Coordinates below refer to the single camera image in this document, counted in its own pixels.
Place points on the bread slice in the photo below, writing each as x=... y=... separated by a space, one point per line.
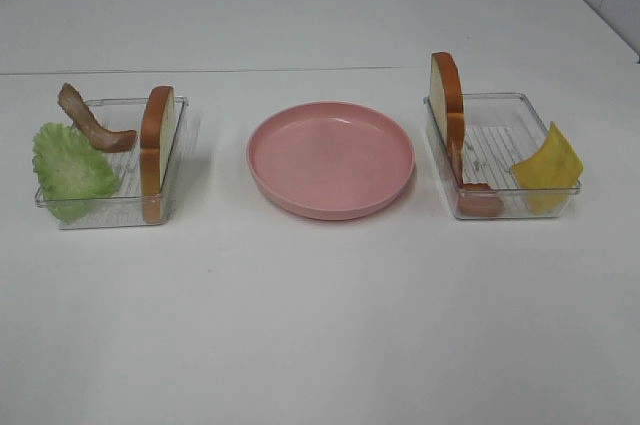
x=446 y=100
x=156 y=140

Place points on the yellow cheese slice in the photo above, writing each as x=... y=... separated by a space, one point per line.
x=555 y=165

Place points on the green lettuce leaf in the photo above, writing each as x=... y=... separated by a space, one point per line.
x=69 y=168

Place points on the brown bacon strip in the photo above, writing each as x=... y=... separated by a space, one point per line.
x=99 y=137

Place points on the pink round plate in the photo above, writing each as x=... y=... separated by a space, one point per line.
x=330 y=160

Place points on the right clear plastic tray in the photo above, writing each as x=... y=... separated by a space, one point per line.
x=501 y=129

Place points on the clear plastic tray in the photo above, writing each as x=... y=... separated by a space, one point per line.
x=501 y=129
x=129 y=206

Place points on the left clear plastic tray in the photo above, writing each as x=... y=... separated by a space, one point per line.
x=129 y=206

